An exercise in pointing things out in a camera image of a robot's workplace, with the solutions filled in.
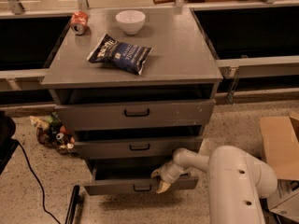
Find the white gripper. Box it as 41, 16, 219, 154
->
150, 161, 191, 194

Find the grey bottom drawer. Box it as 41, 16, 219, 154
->
82, 158, 200, 197

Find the grey drawer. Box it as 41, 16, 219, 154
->
56, 100, 215, 131
82, 158, 200, 197
75, 136, 203, 160

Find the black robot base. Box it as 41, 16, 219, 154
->
0, 111, 19, 174

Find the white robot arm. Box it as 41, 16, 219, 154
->
151, 146, 278, 224

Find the grey middle drawer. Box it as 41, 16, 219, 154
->
75, 136, 203, 160

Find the grey top drawer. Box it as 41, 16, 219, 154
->
56, 100, 215, 131

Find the grey drawer cabinet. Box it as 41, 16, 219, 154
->
40, 7, 223, 173

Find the black bar on floor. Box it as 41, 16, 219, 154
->
64, 185, 80, 224

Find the blue chip bag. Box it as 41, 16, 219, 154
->
87, 34, 152, 76

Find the cardboard box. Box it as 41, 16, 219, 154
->
260, 112, 299, 222

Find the white ceramic bowl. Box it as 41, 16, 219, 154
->
116, 10, 146, 35

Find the crushed red soda can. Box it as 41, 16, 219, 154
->
70, 10, 88, 35

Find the black cable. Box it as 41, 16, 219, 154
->
16, 139, 62, 224

